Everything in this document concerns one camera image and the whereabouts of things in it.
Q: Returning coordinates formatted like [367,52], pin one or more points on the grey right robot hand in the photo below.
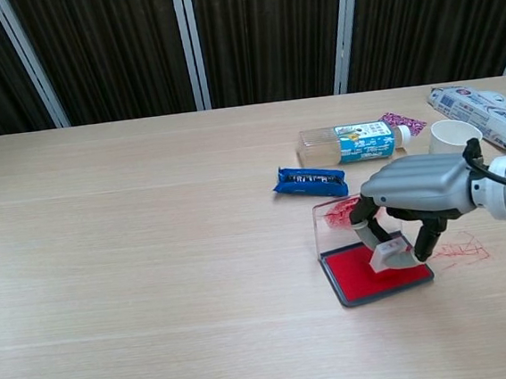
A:
[418,182]

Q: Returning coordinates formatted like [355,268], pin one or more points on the white and red stamp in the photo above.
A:
[387,256]

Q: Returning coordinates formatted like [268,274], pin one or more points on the red ink pad with clear lid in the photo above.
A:
[355,278]

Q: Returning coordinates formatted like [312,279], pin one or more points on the white paper cup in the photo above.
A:
[449,137]

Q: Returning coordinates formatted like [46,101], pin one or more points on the purple patterned packet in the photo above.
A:
[403,121]

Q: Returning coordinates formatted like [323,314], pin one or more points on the clear plastic bottle blue label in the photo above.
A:
[356,143]

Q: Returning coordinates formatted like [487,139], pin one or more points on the white printed snack bag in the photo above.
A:
[479,116]

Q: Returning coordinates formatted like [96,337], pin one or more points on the blue snack wrapper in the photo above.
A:
[309,181]

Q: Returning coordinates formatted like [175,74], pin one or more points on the white folding screen frame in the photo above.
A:
[192,43]

